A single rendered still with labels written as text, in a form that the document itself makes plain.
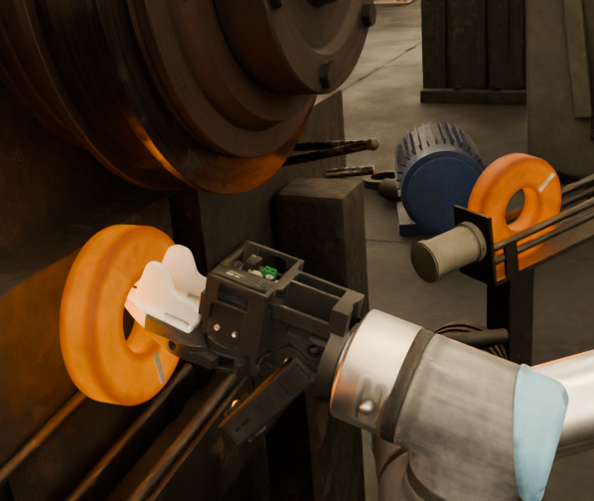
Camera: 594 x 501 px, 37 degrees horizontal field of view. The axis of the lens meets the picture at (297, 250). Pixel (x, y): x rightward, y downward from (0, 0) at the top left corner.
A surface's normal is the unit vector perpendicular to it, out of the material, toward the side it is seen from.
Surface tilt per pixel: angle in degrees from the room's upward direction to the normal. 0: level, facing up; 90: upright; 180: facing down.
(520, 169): 90
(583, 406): 59
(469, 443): 85
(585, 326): 0
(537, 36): 90
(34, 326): 90
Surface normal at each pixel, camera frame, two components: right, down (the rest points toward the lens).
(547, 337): -0.07, -0.93
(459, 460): -0.51, 0.21
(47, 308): 0.91, 0.08
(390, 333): 0.08, -0.75
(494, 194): 0.50, 0.29
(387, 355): -0.11, -0.43
